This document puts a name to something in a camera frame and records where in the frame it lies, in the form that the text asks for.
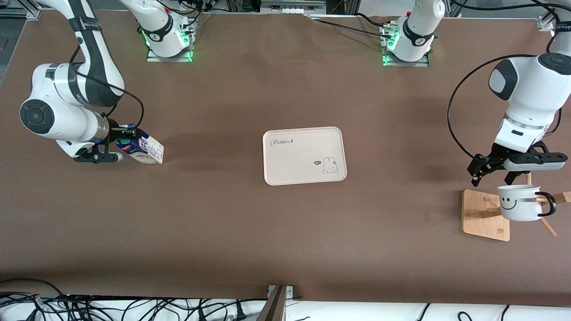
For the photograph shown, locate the blue white milk carton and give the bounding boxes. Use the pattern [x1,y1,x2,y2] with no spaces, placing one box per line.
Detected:
[116,129,165,165]

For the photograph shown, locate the white smiley face mug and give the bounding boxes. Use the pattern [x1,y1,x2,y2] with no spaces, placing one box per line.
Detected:
[497,185,557,222]

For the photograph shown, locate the white rabbit print tray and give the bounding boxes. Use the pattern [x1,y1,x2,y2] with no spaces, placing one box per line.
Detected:
[262,127,348,186]

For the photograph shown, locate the wooden mug stand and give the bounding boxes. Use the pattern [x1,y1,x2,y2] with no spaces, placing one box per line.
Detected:
[462,172,571,242]

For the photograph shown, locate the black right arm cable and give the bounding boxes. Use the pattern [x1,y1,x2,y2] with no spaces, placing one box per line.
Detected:
[68,44,145,131]

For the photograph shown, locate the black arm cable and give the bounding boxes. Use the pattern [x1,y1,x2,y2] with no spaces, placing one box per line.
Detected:
[447,54,536,159]
[68,44,145,131]

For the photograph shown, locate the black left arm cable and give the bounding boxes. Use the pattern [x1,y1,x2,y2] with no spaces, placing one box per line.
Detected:
[447,54,536,159]

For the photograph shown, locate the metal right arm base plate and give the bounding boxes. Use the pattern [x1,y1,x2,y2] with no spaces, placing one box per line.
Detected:
[146,20,197,63]

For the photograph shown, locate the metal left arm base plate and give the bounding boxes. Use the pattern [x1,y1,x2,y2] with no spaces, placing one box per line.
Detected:
[380,25,431,67]

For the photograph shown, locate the aluminium frame profile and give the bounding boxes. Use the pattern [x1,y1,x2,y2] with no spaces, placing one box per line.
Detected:
[0,0,43,19]

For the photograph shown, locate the looping black floor cable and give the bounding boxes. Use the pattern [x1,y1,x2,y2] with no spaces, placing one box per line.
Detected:
[0,278,66,298]

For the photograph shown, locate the short black table cable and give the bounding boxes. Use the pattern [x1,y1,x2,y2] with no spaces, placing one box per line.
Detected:
[356,12,389,28]

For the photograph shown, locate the long black table cable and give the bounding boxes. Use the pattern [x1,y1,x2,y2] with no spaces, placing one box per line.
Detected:
[310,18,393,39]

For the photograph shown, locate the grey metal rail box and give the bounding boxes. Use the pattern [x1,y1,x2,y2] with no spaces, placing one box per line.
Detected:
[261,0,327,15]

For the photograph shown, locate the dark metal beam with bracket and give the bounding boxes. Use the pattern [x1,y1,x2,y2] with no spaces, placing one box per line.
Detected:
[256,284,295,321]

